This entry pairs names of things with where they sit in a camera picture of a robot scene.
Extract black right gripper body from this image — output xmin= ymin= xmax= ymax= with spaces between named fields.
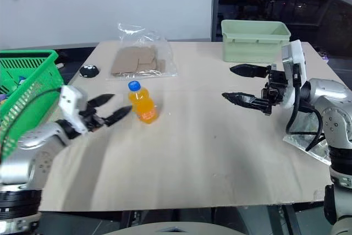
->
xmin=260 ymin=63 xmax=289 ymax=116

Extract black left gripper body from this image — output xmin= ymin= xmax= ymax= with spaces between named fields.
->
xmin=79 ymin=103 xmax=107 ymax=134

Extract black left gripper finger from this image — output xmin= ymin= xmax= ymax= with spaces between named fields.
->
xmin=87 ymin=93 xmax=116 ymax=109
xmin=103 ymin=105 xmax=133 ymax=127

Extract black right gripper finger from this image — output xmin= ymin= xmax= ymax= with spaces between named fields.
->
xmin=222 ymin=91 xmax=273 ymax=114
xmin=229 ymin=64 xmax=272 ymax=79

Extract green plastic shopping basket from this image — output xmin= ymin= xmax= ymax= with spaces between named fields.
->
xmin=0 ymin=50 xmax=65 ymax=161

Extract packaged items inside basket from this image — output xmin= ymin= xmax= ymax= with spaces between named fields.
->
xmin=0 ymin=74 xmax=28 ymax=103

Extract orange juice bottle blue cap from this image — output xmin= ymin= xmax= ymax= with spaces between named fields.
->
xmin=127 ymin=80 xmax=160 ymax=125

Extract pale green plastic bin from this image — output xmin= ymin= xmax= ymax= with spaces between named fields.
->
xmin=221 ymin=19 xmax=292 ymax=63

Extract small black round object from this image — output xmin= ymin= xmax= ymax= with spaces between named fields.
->
xmin=79 ymin=64 xmax=100 ymax=78

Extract clear bag of brown cardboard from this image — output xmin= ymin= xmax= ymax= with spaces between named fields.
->
xmin=105 ymin=21 xmax=179 ymax=81

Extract silver foil packet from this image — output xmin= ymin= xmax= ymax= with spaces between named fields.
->
xmin=283 ymin=133 xmax=332 ymax=166

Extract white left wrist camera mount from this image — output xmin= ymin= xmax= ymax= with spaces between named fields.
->
xmin=58 ymin=85 xmax=89 ymax=135

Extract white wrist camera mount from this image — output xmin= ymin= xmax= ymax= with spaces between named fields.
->
xmin=58 ymin=85 xmax=89 ymax=135
xmin=280 ymin=40 xmax=306 ymax=108

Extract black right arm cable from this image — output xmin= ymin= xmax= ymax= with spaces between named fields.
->
xmin=285 ymin=64 xmax=327 ymax=152

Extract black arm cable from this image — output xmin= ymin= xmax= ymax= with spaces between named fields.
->
xmin=285 ymin=64 xmax=327 ymax=152
xmin=0 ymin=87 xmax=63 ymax=159

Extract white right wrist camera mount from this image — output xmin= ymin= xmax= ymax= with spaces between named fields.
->
xmin=280 ymin=40 xmax=306 ymax=108

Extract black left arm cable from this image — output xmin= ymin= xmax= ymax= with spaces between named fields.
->
xmin=0 ymin=87 xmax=63 ymax=159

